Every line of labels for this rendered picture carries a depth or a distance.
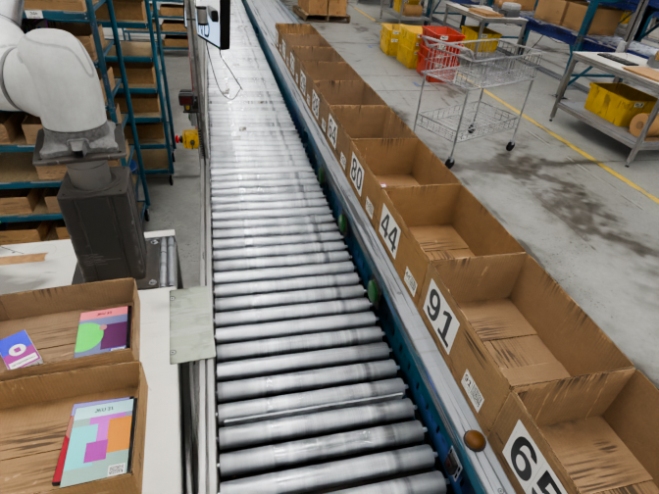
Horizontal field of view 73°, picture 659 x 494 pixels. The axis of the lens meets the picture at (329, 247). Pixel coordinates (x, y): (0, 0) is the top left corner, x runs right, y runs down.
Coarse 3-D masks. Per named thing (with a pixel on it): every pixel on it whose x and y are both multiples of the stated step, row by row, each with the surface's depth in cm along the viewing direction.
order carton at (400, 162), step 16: (352, 144) 173; (368, 144) 177; (384, 144) 179; (400, 144) 181; (416, 144) 182; (368, 160) 182; (384, 160) 183; (400, 160) 185; (416, 160) 184; (432, 160) 170; (368, 176) 156; (384, 176) 186; (400, 176) 187; (416, 176) 185; (432, 176) 171; (448, 176) 159; (368, 192) 158
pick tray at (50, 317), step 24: (48, 288) 124; (72, 288) 126; (96, 288) 129; (120, 288) 131; (0, 312) 123; (24, 312) 126; (48, 312) 128; (72, 312) 130; (0, 336) 120; (48, 336) 122; (72, 336) 122; (0, 360) 114; (48, 360) 115; (72, 360) 106; (96, 360) 108; (120, 360) 110
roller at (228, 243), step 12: (216, 240) 164; (228, 240) 165; (240, 240) 166; (252, 240) 167; (264, 240) 168; (276, 240) 169; (288, 240) 170; (300, 240) 171; (312, 240) 172; (324, 240) 173; (336, 240) 174
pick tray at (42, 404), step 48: (0, 384) 100; (48, 384) 103; (96, 384) 107; (144, 384) 107; (0, 432) 99; (48, 432) 100; (144, 432) 101; (0, 480) 91; (48, 480) 92; (96, 480) 84
